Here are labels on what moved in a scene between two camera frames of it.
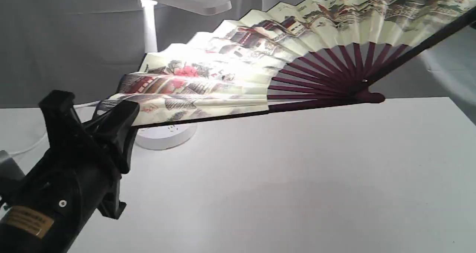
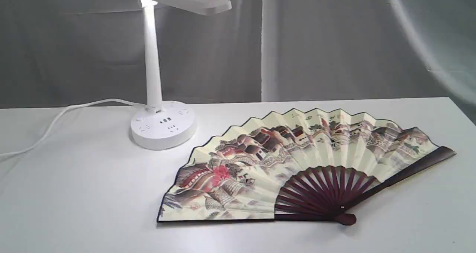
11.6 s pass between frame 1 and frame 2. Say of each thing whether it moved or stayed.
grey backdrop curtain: stayed
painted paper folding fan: moved
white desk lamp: stayed
